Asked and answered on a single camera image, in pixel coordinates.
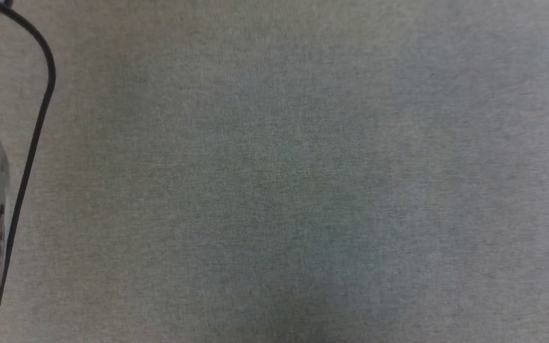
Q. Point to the grey fabric sofa seat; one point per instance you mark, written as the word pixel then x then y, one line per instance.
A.
pixel 303 171

